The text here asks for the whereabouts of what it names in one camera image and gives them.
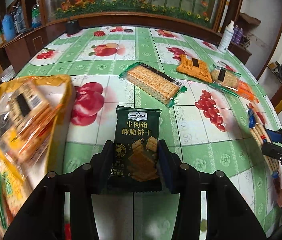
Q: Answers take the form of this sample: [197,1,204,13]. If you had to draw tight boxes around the WEIDAN yellow cracker pack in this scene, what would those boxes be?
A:
[0,171,28,217]

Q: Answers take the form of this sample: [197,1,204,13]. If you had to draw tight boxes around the white blue cracker pack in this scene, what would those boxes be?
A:
[248,108,279,179]

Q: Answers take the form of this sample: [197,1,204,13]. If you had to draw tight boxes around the yellow red cracker pack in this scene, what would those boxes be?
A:
[0,127,50,165]

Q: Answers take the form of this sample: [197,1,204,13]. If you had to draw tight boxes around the orange sandwich cracker pack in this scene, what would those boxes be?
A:
[237,80,259,103]

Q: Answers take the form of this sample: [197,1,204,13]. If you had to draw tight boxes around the round cracker green pack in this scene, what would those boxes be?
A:
[210,65,241,97]

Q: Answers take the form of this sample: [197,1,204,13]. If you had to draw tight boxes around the dark green beef biscuit packet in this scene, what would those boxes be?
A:
[108,106,162,192]

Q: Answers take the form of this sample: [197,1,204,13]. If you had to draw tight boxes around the orange snack pack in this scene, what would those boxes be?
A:
[176,54,212,83]

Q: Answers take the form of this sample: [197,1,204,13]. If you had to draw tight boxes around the long green cracker pack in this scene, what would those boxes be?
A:
[119,62,188,107]

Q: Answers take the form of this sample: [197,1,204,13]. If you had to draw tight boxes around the brown barcode cracker pack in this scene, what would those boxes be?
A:
[8,79,62,139]

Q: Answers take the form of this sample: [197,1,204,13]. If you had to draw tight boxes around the yellow rimmed white tray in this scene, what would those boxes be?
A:
[0,75,76,237]

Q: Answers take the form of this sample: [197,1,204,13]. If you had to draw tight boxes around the white spray bottle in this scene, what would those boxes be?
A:
[218,21,234,53]

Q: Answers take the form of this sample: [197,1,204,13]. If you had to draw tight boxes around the purple bottles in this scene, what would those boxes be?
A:
[232,25,243,44]

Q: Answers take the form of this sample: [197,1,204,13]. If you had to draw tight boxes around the wooden side cabinet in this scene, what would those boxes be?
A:
[0,23,65,74]

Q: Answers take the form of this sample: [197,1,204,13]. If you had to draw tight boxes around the small black cup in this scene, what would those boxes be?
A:
[65,20,81,36]

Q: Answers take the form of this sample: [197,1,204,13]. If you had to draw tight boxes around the blue thermos bottle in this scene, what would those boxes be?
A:
[2,14,16,42]

